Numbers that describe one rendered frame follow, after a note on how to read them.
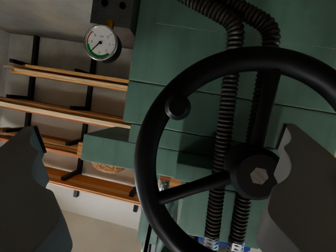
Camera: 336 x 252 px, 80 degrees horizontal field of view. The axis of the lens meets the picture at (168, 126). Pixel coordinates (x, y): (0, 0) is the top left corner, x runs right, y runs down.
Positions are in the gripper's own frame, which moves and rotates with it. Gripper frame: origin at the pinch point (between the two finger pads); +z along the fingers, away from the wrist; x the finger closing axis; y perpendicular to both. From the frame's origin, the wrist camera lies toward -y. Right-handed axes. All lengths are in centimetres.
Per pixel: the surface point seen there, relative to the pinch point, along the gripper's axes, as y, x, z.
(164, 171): 25.4, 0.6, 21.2
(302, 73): 0.8, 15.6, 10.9
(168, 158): 22.7, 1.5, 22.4
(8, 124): 173, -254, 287
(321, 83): 1.7, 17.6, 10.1
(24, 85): 114, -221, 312
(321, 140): 17.6, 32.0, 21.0
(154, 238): 74, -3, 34
